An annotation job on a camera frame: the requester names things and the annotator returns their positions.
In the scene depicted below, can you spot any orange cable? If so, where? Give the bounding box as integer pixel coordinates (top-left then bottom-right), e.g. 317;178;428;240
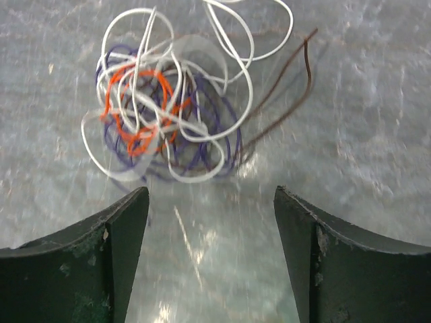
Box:
99;65;193;157

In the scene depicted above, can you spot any white cable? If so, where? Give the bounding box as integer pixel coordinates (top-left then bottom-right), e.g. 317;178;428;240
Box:
80;0;294;184

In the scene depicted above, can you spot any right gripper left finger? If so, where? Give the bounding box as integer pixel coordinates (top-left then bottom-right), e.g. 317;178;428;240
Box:
1;187;150;323

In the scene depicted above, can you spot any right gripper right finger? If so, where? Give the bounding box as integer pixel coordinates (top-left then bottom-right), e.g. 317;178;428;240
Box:
273;186;430;323

